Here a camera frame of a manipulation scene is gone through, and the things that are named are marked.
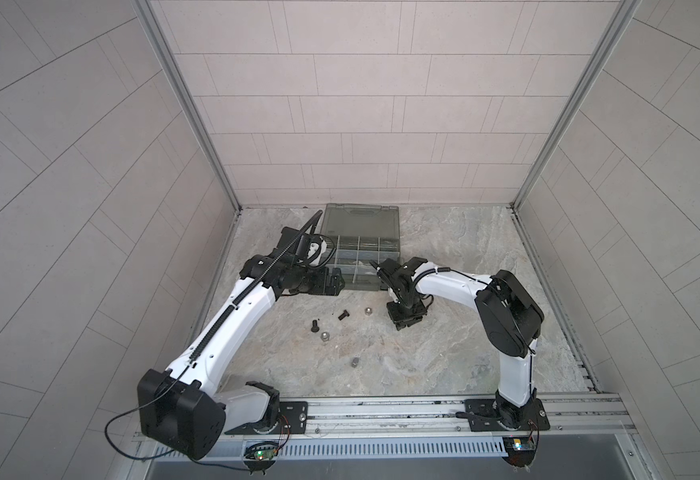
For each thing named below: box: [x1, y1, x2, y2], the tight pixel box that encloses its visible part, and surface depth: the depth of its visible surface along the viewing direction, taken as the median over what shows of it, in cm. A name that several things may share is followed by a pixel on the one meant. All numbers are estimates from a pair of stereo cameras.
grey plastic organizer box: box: [320, 203, 401, 291], surface depth 113 cm
